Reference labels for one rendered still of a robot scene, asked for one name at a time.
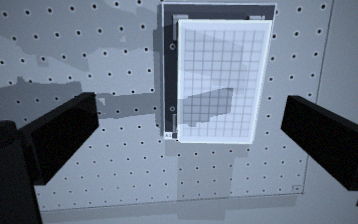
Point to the grey perforated base plate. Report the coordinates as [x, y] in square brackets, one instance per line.
[53, 50]

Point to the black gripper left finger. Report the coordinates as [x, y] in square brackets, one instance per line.
[33, 154]

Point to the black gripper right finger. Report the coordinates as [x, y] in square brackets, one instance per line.
[330, 139]

